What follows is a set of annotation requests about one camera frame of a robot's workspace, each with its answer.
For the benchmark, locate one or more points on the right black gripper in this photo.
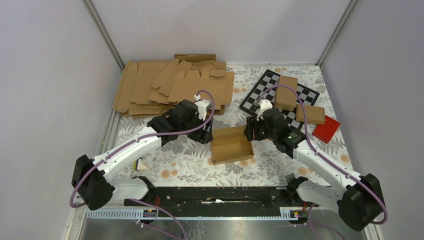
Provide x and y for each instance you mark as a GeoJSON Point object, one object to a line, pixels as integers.
{"type": "Point", "coordinates": [252, 124]}

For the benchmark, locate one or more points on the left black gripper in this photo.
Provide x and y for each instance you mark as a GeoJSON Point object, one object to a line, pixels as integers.
{"type": "Point", "coordinates": [203, 136]}

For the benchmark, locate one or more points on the brown cardboard box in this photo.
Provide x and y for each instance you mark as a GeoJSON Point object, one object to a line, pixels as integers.
{"type": "Point", "coordinates": [230, 145]}

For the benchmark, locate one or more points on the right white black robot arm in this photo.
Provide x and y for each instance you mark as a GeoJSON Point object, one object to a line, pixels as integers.
{"type": "Point", "coordinates": [356, 198]}

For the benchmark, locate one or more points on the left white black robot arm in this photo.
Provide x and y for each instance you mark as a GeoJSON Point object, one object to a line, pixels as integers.
{"type": "Point", "coordinates": [94, 179]}

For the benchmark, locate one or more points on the folded cardboard box upright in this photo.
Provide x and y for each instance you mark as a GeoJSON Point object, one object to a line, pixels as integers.
{"type": "Point", "coordinates": [284, 98]}

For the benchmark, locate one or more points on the folded cardboard box flat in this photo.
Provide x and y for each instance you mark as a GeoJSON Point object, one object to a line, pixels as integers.
{"type": "Point", "coordinates": [312, 114]}

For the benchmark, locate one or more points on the red box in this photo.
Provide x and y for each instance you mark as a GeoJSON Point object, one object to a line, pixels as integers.
{"type": "Point", "coordinates": [325, 132]}

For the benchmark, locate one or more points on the small yellow green object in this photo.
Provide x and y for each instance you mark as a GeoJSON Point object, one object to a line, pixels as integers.
{"type": "Point", "coordinates": [139, 166]}

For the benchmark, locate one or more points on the stack of flat cardboard blanks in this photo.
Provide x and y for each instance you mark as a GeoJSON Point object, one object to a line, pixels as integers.
{"type": "Point", "coordinates": [151, 87]}

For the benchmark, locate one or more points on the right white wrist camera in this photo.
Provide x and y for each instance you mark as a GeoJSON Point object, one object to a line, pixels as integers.
{"type": "Point", "coordinates": [264, 105]}

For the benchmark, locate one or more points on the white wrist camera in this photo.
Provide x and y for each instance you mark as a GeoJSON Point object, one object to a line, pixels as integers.
{"type": "Point", "coordinates": [264, 105]}
{"type": "Point", "coordinates": [203, 106]}

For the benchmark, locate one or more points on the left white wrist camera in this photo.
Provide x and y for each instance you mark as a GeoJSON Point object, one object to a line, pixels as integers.
{"type": "Point", "coordinates": [203, 106]}

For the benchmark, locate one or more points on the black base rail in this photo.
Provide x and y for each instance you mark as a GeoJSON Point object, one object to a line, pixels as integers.
{"type": "Point", "coordinates": [173, 197]}

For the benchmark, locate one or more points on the grey cable duct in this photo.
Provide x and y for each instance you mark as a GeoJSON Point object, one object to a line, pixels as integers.
{"type": "Point", "coordinates": [211, 213]}

